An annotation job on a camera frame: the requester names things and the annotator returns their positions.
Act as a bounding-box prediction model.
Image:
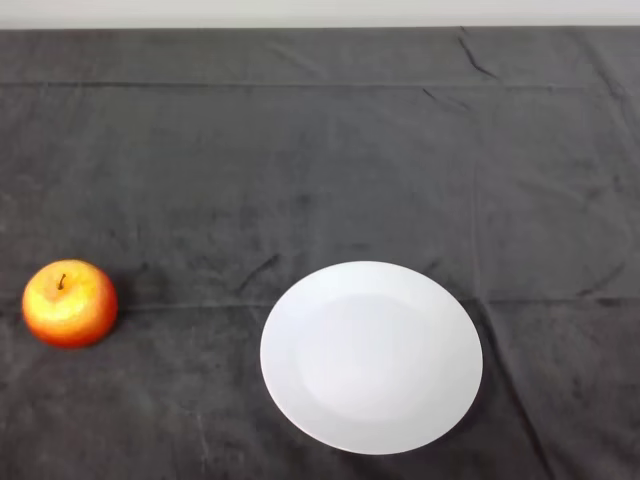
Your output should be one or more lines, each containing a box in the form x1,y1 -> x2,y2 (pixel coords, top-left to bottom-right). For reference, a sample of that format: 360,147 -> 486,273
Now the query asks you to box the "red yellow apple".
21,258 -> 120,350

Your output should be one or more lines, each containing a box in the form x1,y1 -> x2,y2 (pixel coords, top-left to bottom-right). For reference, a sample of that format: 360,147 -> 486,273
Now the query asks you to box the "white round plate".
259,259 -> 485,456

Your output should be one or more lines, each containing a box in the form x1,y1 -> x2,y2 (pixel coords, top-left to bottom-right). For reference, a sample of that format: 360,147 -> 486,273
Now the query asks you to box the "black table cloth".
0,25 -> 640,480

